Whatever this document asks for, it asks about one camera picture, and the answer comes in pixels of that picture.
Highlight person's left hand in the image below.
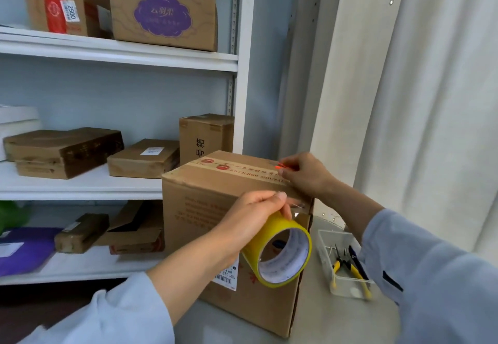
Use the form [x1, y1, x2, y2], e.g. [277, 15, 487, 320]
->
[212, 190, 293, 267]

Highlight person's right hand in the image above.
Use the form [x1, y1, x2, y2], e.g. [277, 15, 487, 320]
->
[276, 152, 341, 200]

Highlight yellow tape roll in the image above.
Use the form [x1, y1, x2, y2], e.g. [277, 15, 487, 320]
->
[240, 192, 313, 289]

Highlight brown cardboard box red print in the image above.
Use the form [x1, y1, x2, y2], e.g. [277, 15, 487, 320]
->
[161, 150, 315, 339]

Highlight yellow handled pliers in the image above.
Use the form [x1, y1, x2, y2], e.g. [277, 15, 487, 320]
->
[330, 244, 373, 300]

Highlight person's right forearm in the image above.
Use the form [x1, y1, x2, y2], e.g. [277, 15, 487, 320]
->
[315, 182, 498, 344]

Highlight person's left forearm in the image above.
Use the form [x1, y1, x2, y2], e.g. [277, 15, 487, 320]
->
[17, 235, 242, 344]

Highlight upright small cardboard box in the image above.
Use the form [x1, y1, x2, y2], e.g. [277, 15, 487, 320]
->
[178, 113, 236, 166]

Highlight open cardboard box red print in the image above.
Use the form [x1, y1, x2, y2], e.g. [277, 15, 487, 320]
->
[93, 200, 166, 255]

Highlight flat brown box white label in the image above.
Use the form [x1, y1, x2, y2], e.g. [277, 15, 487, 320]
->
[107, 139, 181, 179]

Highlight small taped brown parcel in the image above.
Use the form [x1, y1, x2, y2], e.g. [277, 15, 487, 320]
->
[54, 213, 110, 254]

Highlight box with purple logo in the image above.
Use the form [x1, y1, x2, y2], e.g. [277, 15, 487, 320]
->
[107, 0, 218, 53]

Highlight dark brown flat box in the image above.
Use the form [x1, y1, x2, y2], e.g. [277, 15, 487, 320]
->
[3, 127, 125, 180]

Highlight white foam box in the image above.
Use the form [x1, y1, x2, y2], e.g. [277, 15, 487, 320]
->
[0, 106, 43, 162]

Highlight box with red tape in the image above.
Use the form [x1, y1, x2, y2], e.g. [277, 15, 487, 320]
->
[21, 0, 114, 39]

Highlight clear plastic container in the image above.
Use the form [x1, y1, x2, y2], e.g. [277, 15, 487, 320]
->
[315, 229, 376, 300]

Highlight white curtain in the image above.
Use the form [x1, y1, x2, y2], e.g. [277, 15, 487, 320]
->
[278, 0, 498, 267]

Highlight white metal shelf unit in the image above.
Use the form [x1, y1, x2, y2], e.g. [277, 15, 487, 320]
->
[0, 0, 257, 286]

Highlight green object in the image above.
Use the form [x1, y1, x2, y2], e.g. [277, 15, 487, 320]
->
[0, 201, 32, 234]

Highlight blue handled tool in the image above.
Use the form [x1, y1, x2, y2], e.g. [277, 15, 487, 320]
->
[347, 245, 370, 281]

